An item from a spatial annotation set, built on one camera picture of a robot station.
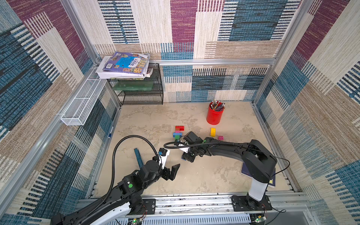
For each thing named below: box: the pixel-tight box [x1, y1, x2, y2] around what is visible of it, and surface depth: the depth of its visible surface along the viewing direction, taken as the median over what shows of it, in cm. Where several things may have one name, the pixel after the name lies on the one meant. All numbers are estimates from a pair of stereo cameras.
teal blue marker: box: [134, 147, 144, 169], surface depth 92 cm
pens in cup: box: [209, 98, 225, 112], surface depth 101 cm
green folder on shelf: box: [112, 81, 154, 91], surface depth 102 cm
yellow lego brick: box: [210, 127, 217, 138], surface depth 104 cm
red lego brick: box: [174, 125, 185, 131], surface depth 104 cm
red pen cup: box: [206, 101, 225, 126], surface depth 104 cm
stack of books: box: [95, 51, 154, 79], surface depth 81 cm
